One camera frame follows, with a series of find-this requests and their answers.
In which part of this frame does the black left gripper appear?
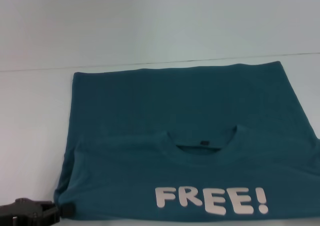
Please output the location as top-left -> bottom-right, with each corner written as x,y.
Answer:
0,197 -> 76,226

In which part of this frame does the teal blue shirt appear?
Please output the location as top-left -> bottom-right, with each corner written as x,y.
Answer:
53,60 -> 320,222

